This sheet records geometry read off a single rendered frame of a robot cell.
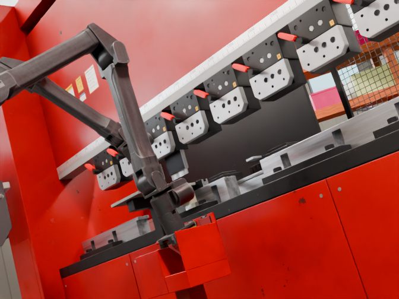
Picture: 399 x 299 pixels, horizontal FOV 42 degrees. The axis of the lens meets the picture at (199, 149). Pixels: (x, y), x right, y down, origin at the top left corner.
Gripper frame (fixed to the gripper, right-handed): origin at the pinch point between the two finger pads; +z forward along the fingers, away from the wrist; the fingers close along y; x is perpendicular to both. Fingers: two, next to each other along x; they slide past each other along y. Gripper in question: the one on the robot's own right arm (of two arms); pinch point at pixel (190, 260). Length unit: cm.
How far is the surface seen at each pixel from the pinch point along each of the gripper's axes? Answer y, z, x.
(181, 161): 46, -26, 32
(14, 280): 130, 4, 392
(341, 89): 122, -22, -2
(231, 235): 22.8, 2.2, 3.6
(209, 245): 4.3, -1.3, -4.9
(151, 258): -5.8, -5.0, 7.9
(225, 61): 48, -48, -7
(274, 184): 24.6, -7.7, -18.7
